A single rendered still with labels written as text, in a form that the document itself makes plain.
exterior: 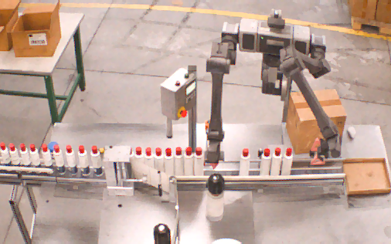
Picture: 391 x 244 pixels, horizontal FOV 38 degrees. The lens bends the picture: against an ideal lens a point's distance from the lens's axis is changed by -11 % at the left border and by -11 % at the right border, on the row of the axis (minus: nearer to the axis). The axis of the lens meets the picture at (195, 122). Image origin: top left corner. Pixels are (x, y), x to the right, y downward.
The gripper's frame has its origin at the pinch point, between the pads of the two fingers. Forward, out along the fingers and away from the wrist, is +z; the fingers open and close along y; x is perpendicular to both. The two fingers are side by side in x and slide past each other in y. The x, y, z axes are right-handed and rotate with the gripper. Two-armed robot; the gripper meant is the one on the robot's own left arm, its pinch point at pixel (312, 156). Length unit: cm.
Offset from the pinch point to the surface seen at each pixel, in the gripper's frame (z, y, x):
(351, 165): 8, -28, 45
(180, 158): 54, -3, -44
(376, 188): -5, -8, 56
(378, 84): 42, -217, 140
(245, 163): 34.6, -6.3, -16.6
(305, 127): 10.8, -33.2, 4.8
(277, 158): 21.9, -9.1, -5.5
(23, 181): 127, 15, -104
